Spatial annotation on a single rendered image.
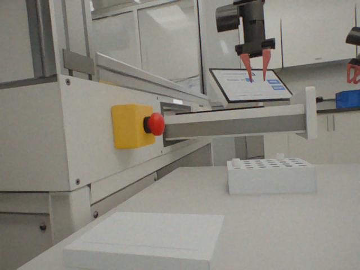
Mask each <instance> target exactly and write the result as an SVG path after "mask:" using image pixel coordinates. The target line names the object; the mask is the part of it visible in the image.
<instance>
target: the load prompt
mask: <svg viewBox="0 0 360 270"><path fill-rule="evenodd" d="M220 73H221V75H222V76H223V77H249V75H248V72H247V71H220ZM251 74H252V77H261V75H260V74H259V73H258V72H255V71H252V72H251Z"/></svg>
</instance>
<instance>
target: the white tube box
mask: <svg viewBox="0 0 360 270"><path fill-rule="evenodd" d="M227 170H228V186H229V194H231V195H237V194H281V193H305V192H317V173H316V166H313V165H312V164H310V163H308V162H306V161H304V160H302V159H300V158H299V157H292V158H291V159H284V160H283V161H277V160H276V159H266V160H241V161H240V166H232V161H228V162H227Z"/></svg>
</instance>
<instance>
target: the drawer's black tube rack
mask: <svg viewBox="0 0 360 270"><path fill-rule="evenodd" d="M253 108H256V106H252V107H238V108H230V109H223V110H209V111H197V112H183V113H175V115H183V114H197V113H211V112H219V111H232V110H240V109H253Z"/></svg>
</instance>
